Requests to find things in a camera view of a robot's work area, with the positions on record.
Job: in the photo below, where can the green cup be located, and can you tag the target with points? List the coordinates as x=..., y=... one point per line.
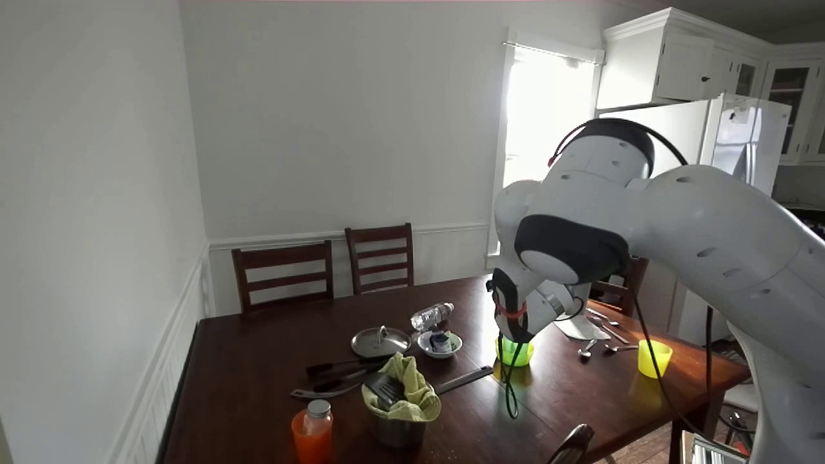
x=523, y=354

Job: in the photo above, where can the black spatula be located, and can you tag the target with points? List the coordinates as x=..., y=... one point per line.
x=385, y=389

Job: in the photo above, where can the window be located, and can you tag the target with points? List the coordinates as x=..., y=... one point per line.
x=548, y=109

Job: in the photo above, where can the silver pot lid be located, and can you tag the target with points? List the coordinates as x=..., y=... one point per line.
x=380, y=343

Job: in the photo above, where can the yellow bowl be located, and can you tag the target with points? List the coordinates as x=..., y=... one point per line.
x=651, y=361

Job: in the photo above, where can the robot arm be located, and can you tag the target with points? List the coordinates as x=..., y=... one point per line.
x=696, y=238

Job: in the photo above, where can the silver spoon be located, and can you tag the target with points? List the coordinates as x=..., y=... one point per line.
x=612, y=348
x=585, y=352

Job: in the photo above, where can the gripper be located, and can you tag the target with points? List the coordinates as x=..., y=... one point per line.
x=522, y=332

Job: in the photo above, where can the white refrigerator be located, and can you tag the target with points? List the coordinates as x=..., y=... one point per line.
x=683, y=132

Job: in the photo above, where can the small white bowl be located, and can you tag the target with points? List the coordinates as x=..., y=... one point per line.
x=425, y=347

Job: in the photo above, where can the white kitchen cabinets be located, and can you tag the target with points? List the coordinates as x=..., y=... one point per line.
x=677, y=58

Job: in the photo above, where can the clear water bottle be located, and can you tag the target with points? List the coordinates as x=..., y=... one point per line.
x=430, y=316

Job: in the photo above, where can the metal pot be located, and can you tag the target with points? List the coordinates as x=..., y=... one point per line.
x=396, y=432

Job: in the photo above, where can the yellow green cloth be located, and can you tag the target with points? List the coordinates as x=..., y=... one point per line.
x=412, y=393

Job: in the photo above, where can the blue packet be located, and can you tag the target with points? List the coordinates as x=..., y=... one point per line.
x=441, y=341

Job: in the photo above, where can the orange juice bottle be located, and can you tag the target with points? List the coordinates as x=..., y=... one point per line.
x=312, y=438

